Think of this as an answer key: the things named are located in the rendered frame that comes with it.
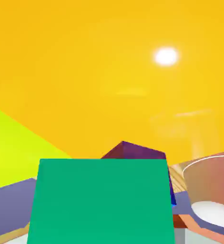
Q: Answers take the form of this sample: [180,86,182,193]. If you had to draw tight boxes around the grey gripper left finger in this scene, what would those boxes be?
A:
[3,232,29,244]

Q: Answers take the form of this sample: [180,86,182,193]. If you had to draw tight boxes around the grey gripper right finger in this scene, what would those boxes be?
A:
[173,227,220,244]

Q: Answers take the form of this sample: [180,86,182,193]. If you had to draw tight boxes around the small green cube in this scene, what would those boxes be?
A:
[26,158,176,244]

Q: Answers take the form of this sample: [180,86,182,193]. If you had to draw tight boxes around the small purple cube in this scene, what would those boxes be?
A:
[100,140,177,206]

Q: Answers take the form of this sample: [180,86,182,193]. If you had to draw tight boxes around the large salmon box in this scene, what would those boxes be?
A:
[172,213,224,244]

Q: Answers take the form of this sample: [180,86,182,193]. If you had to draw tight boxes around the large yellow-green box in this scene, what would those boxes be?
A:
[0,103,73,191]

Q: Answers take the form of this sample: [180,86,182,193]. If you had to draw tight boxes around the large orange box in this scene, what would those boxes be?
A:
[0,0,224,167]

